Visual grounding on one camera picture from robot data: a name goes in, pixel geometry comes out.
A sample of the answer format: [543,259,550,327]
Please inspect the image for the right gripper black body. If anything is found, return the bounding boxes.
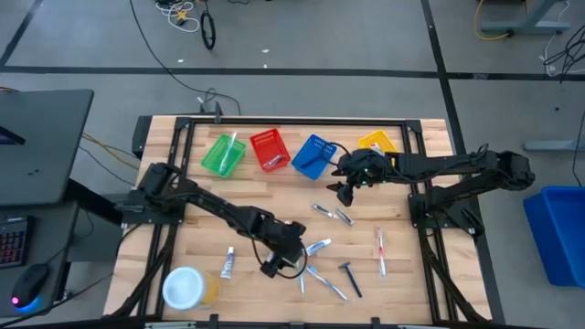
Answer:
[335,148,395,191]

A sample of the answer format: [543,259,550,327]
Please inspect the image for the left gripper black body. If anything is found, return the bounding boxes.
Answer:
[266,220,308,267]

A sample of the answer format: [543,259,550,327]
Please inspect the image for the teal white toothbrush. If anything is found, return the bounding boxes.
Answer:
[294,258,306,295]

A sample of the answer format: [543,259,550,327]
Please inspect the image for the dark blue disposable razor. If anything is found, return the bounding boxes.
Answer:
[299,153,328,170]
[338,261,364,300]

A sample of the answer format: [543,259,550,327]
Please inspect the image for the blue white toothbrush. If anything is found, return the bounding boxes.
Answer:
[304,264,349,302]
[218,132,239,177]

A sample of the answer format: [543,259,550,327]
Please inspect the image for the red white toothbrush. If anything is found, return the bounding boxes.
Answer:
[375,227,388,279]

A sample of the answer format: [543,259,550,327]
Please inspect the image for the yellow plastic basket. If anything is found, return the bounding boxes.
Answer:
[357,129,399,161]

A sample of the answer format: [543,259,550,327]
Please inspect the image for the blue plastic basket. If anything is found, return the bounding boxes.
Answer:
[290,133,338,181]

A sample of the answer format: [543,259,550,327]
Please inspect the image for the red plastic basket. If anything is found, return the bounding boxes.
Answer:
[249,127,293,173]

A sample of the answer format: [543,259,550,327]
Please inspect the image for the yellow jar with white lid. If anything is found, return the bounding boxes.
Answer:
[162,266,221,312]

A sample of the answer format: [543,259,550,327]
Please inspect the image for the green plastic basket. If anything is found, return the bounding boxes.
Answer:
[200,133,249,179]

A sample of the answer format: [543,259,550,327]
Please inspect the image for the grey floor bar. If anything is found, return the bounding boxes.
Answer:
[524,139,585,153]

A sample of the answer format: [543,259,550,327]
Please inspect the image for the large blue plastic bin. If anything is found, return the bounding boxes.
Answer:
[523,185,585,289]

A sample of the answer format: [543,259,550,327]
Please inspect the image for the grey table leg base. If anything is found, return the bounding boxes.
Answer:
[477,0,572,37]

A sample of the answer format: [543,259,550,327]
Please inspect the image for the black computer mouse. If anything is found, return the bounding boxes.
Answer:
[9,263,51,314]

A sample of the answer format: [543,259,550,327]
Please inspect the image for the black desk top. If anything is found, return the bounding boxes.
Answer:
[0,89,95,207]

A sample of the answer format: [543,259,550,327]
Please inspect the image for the black computer keyboard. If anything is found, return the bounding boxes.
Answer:
[0,217,29,270]

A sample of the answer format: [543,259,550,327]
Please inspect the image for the monitor with blue screen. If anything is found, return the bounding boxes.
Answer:
[0,125,27,146]

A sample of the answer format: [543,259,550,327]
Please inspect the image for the black aluminium table frame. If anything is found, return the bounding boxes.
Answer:
[136,115,463,329]

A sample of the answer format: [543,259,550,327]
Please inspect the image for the black cable bundle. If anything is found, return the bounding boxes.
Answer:
[418,228,485,324]
[109,222,182,319]

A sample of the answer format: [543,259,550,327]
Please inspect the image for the yellow floor cable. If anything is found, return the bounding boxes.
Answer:
[473,0,516,42]

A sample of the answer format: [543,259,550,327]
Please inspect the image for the thin yellow cable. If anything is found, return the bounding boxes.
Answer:
[80,132,141,161]

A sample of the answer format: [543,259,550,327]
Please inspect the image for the black cable ring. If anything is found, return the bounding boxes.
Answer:
[199,9,217,51]

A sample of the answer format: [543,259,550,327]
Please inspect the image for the white floor cable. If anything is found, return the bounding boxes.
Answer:
[542,30,558,77]

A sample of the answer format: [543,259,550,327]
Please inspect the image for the long black floor cable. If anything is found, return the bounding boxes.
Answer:
[129,0,242,116]

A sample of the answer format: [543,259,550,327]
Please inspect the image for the black cable tangle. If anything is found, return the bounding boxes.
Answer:
[542,25,585,83]

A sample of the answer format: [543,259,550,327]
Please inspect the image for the white coiled cable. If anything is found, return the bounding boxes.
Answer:
[154,0,202,34]

